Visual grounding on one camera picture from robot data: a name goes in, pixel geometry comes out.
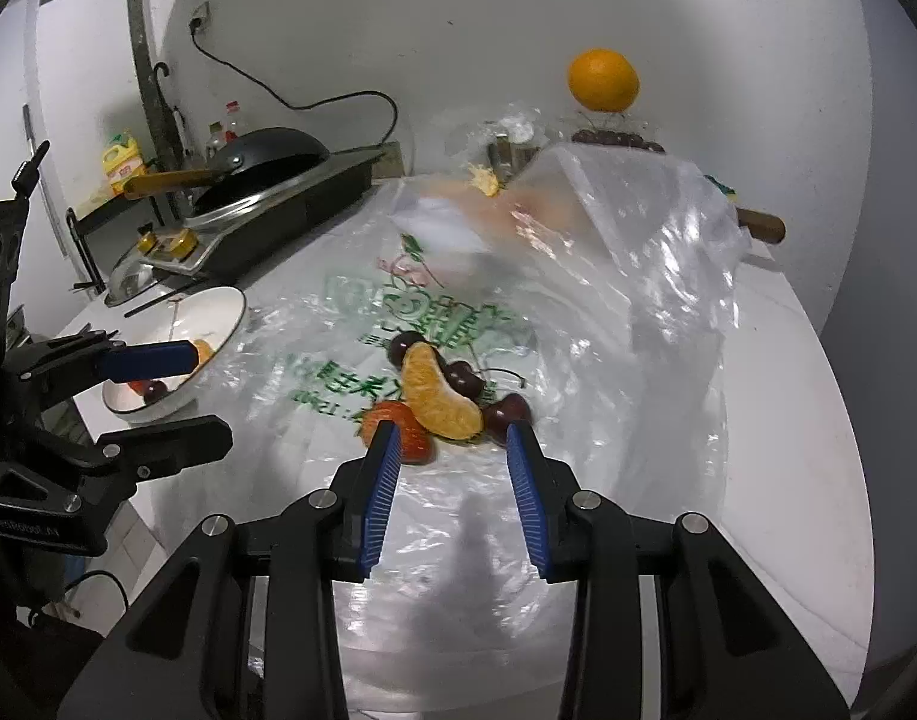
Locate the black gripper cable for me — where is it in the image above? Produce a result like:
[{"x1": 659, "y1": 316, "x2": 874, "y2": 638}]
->
[{"x1": 64, "y1": 570, "x2": 130, "y2": 616}]

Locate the black cooker cable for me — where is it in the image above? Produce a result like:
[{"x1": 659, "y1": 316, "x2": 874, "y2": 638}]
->
[{"x1": 188, "y1": 15, "x2": 400, "y2": 147}]

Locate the steel vertical pipe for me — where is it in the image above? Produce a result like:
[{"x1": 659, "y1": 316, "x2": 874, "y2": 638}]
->
[{"x1": 127, "y1": 0, "x2": 169, "y2": 158}]

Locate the whole orange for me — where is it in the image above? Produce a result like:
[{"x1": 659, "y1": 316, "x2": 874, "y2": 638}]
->
[{"x1": 567, "y1": 49, "x2": 641, "y2": 113}]

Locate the single orange segment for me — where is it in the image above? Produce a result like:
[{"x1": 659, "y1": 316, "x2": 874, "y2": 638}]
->
[{"x1": 402, "y1": 343, "x2": 484, "y2": 442}]

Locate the clear bag with steel cups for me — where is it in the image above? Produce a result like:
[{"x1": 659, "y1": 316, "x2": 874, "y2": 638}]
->
[{"x1": 447, "y1": 101, "x2": 557, "y2": 173}]

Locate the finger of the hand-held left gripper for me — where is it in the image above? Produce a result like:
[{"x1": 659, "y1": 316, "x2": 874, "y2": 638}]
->
[
  {"x1": 68, "y1": 415, "x2": 235, "y2": 515},
  {"x1": 1, "y1": 336, "x2": 199, "y2": 421}
]

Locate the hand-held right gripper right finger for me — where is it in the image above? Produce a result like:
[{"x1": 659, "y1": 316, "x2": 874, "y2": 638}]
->
[{"x1": 505, "y1": 422, "x2": 853, "y2": 720}]

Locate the black umbrella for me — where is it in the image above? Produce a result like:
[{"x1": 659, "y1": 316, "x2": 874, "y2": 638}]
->
[{"x1": 152, "y1": 64, "x2": 190, "y2": 166}]

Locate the black kitchen rack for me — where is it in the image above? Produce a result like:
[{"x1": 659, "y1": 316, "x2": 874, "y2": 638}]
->
[{"x1": 64, "y1": 191, "x2": 197, "y2": 293}]

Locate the black wok with handle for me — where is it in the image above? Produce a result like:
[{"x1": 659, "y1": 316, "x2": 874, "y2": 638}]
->
[{"x1": 121, "y1": 127, "x2": 332, "y2": 215}]

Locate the clear printed plastic bag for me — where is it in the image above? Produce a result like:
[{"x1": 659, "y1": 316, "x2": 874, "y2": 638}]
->
[{"x1": 226, "y1": 146, "x2": 752, "y2": 720}]

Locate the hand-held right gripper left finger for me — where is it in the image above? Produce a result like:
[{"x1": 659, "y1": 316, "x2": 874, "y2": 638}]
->
[{"x1": 57, "y1": 420, "x2": 403, "y2": 720}]

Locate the silver induction cooker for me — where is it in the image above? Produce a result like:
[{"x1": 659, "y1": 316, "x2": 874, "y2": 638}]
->
[{"x1": 132, "y1": 146, "x2": 407, "y2": 275}]

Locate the black chopstick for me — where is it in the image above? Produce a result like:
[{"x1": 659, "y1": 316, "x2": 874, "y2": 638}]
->
[{"x1": 124, "y1": 281, "x2": 220, "y2": 316}]

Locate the grey door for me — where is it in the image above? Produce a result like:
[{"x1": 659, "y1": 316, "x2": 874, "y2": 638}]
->
[{"x1": 814, "y1": 0, "x2": 917, "y2": 511}]

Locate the yellow dish soap bottle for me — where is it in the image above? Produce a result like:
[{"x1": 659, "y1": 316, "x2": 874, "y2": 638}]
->
[{"x1": 102, "y1": 131, "x2": 148, "y2": 200}]

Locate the white plate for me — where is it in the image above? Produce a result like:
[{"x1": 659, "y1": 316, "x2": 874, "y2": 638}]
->
[{"x1": 100, "y1": 286, "x2": 248, "y2": 421}]

